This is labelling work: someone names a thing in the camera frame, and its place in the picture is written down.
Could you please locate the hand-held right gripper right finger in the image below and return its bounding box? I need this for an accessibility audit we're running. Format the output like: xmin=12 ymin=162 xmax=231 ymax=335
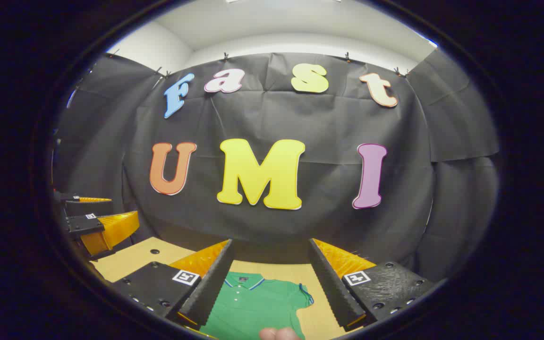
xmin=308 ymin=238 xmax=437 ymax=332

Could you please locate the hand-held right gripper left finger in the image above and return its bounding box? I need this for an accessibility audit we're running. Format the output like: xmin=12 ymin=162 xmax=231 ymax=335
xmin=110 ymin=239 xmax=236 ymax=331

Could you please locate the green T-shirt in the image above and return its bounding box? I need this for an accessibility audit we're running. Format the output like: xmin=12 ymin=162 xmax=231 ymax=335
xmin=200 ymin=272 xmax=314 ymax=340

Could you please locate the black backdrop cloth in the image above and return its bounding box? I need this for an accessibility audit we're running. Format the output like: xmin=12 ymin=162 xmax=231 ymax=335
xmin=52 ymin=47 xmax=500 ymax=284

